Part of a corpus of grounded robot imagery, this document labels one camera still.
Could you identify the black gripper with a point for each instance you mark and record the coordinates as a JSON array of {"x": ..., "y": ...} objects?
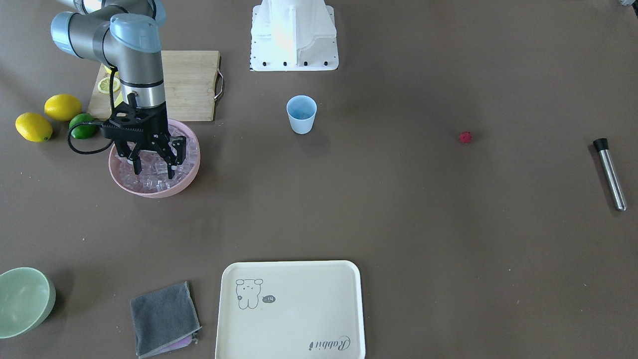
[{"x": 158, "y": 126}]

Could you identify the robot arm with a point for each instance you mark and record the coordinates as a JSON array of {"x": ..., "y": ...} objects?
[{"x": 124, "y": 35}]

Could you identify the pile of clear ice cubes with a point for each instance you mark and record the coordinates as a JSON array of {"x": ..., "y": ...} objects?
[{"x": 154, "y": 174}]

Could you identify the light blue plastic cup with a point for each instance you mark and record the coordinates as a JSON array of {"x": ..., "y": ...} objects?
[{"x": 301, "y": 110}]

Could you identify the pink bowl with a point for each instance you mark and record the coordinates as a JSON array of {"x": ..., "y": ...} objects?
[{"x": 149, "y": 192}]

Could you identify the green lime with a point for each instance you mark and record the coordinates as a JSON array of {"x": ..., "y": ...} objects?
[{"x": 84, "y": 131}]

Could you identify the lemon slice on board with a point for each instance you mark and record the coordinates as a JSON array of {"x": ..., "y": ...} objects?
[{"x": 108, "y": 85}]

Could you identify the wooden cutting board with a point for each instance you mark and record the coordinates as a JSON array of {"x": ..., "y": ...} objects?
[{"x": 193, "y": 84}]

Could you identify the whole yellow lemon inner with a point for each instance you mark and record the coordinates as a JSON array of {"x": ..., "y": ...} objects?
[{"x": 62, "y": 107}]

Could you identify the whole yellow lemon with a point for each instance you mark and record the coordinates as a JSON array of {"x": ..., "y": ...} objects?
[
  {"x": 62, "y": 107},
  {"x": 33, "y": 127}
]

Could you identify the whole yellow lemon outer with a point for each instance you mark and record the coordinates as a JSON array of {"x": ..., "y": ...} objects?
[{"x": 33, "y": 127}]

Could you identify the grey folded cloth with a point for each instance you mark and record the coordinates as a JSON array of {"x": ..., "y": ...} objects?
[{"x": 164, "y": 320}]

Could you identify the pale green bowl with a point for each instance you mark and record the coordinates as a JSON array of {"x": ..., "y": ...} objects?
[{"x": 27, "y": 296}]

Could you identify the cream rabbit serving tray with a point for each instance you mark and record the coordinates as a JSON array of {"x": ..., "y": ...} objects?
[{"x": 291, "y": 310}]

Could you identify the red strawberry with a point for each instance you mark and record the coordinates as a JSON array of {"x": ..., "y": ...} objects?
[{"x": 466, "y": 138}]

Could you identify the steel muddler black tip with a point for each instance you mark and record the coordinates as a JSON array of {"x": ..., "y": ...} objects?
[{"x": 601, "y": 146}]

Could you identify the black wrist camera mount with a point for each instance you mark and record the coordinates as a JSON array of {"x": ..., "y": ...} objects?
[{"x": 123, "y": 123}]

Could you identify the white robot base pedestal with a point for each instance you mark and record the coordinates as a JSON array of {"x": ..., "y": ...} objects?
[{"x": 293, "y": 35}]

